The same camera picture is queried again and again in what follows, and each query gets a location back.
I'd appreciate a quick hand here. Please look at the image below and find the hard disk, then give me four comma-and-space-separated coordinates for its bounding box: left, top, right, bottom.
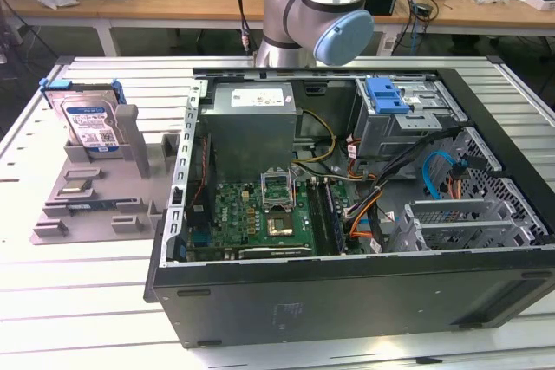
38, 78, 127, 155

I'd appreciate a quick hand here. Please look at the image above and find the grey metal disk bay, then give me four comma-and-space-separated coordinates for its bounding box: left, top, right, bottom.
388, 196, 545, 254

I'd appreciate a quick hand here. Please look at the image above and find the thin metal locking lever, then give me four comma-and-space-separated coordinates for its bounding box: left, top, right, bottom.
291, 166, 301, 211

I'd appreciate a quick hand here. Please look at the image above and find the grey power supply unit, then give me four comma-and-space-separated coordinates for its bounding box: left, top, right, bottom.
199, 82, 300, 183

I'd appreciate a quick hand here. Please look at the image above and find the green motherboard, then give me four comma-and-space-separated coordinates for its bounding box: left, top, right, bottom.
186, 178, 362, 261

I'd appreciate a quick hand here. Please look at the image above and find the CPU socket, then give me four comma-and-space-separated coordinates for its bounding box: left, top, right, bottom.
264, 210, 298, 239

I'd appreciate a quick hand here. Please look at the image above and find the black RAM slot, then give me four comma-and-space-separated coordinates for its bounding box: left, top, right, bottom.
307, 177, 331, 257
318, 179, 342, 256

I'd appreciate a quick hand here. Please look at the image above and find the black graphics card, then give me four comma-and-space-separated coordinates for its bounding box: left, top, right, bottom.
236, 244, 314, 261

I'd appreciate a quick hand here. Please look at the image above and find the black case fan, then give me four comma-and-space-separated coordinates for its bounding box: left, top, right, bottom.
186, 133, 219, 232

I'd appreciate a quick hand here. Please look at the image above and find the grey metal drive cage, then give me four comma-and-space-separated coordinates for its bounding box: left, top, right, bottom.
353, 77, 467, 161

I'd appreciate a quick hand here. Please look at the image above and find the blue plastic cage latch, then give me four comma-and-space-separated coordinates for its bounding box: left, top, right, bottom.
365, 77, 411, 114

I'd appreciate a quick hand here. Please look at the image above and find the black open PC case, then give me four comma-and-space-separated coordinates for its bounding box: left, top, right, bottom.
142, 66, 555, 350

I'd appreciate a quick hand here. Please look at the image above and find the grey plastic parts rack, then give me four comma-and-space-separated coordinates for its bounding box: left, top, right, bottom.
29, 103, 181, 246

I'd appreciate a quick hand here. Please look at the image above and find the loose RAM stick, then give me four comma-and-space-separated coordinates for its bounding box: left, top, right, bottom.
67, 200, 119, 212

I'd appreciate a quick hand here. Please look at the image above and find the silver CPU chip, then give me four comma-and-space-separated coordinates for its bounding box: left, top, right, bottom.
60, 179, 95, 196

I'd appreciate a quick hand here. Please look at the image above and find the metal socket cover frame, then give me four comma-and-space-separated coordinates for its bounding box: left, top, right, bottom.
258, 169, 296, 211

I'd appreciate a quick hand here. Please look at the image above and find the yellow wire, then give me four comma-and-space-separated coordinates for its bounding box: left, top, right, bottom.
292, 109, 339, 167

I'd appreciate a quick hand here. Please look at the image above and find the red wire with white tag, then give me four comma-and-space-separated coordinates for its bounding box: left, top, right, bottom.
344, 134, 362, 161

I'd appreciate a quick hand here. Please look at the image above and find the red and black wire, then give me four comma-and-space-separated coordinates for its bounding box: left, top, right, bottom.
193, 157, 212, 213

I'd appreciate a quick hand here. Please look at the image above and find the orange wire bundle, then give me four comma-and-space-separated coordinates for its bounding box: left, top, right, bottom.
344, 196, 381, 241

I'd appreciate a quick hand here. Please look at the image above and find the black cable bundle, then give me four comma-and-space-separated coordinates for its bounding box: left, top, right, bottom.
346, 126, 470, 220

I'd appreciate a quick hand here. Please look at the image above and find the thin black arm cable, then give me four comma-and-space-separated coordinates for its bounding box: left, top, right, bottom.
232, 0, 255, 55

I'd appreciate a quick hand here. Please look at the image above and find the blue data wire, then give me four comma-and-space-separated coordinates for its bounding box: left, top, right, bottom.
422, 151, 467, 203

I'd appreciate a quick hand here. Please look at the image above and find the orange power wire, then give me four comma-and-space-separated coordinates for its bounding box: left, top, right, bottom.
448, 155, 474, 211

